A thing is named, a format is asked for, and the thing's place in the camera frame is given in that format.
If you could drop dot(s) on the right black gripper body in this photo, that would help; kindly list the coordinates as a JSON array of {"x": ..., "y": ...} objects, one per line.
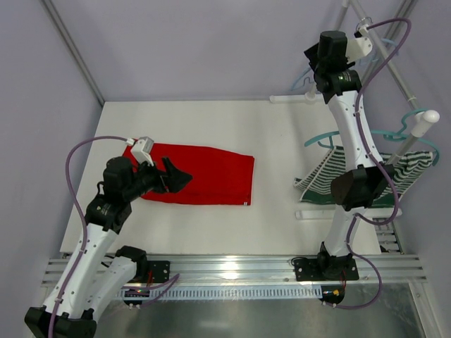
[{"x": 311, "y": 53}]

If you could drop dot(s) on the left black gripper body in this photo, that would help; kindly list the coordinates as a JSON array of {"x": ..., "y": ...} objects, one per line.
[{"x": 166, "y": 177}]

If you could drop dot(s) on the red trousers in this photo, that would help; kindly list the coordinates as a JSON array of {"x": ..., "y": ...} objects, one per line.
[{"x": 219, "y": 177}]

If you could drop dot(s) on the light blue hanger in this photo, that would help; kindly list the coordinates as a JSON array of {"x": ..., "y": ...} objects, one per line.
[{"x": 306, "y": 76}]

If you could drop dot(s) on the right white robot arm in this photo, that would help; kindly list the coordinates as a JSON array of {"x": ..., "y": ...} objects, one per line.
[{"x": 344, "y": 100}]

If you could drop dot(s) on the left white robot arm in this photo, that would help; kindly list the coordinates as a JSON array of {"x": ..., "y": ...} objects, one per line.
[{"x": 77, "y": 302}]

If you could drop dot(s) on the teal hanger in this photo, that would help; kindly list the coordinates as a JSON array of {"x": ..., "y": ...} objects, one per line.
[{"x": 325, "y": 140}]

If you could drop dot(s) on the white clothes rack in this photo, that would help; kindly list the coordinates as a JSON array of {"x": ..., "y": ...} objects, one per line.
[{"x": 419, "y": 84}]

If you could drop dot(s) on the green white striped garment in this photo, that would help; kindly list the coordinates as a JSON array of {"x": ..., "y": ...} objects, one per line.
[{"x": 330, "y": 181}]

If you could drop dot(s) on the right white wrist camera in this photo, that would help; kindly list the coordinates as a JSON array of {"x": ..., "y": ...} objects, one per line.
[{"x": 359, "y": 47}]

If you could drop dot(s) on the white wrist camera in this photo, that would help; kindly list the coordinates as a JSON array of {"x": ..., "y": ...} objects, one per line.
[
  {"x": 141, "y": 149},
  {"x": 359, "y": 47}
]

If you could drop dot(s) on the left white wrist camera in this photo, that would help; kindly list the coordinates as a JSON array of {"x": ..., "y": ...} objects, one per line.
[{"x": 141, "y": 149}]

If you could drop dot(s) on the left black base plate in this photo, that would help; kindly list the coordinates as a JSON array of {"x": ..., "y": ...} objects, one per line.
[{"x": 156, "y": 272}]

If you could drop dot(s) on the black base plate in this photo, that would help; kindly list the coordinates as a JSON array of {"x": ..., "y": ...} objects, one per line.
[
  {"x": 156, "y": 272},
  {"x": 308, "y": 270}
]

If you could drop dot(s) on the aluminium mounting rail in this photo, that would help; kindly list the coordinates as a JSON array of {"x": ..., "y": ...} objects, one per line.
[{"x": 267, "y": 269}]

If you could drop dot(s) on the slotted cable duct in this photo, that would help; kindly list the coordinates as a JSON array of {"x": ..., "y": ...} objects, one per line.
[{"x": 242, "y": 292}]

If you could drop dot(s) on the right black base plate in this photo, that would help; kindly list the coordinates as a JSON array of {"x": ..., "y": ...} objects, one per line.
[{"x": 308, "y": 270}]

